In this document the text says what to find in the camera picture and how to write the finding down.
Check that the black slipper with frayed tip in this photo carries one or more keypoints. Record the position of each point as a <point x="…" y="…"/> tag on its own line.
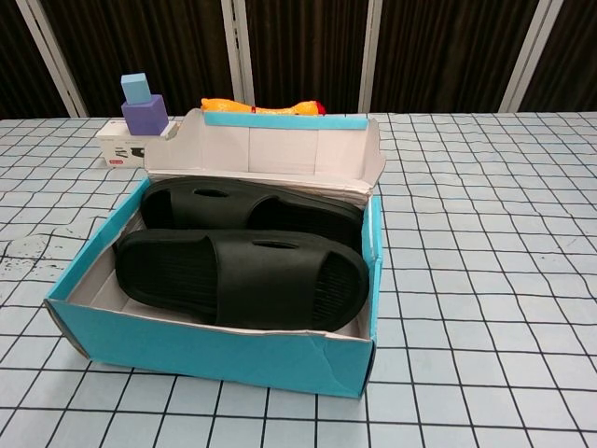
<point x="224" y="205"/>

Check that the light blue shoe box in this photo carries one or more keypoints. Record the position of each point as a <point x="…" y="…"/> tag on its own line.
<point x="210" y="345"/>

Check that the yellow rubber chicken toy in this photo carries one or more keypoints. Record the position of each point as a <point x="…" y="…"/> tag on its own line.
<point x="280" y="109"/>

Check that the purple foam block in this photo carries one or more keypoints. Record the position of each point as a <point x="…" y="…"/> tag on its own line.
<point x="144" y="116"/>

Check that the white stapler carton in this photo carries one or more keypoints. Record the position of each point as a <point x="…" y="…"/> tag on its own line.
<point x="116" y="149"/>

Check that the light blue foam block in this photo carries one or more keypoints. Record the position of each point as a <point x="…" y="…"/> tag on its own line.
<point x="136" y="88"/>

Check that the black-checked pale blue tablecloth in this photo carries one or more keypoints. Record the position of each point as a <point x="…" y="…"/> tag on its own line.
<point x="513" y="210"/>

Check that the white metal screen post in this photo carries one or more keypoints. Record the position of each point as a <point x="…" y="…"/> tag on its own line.
<point x="238" y="56"/>
<point x="51" y="56"/>
<point x="374" y="56"/>
<point x="531" y="56"/>

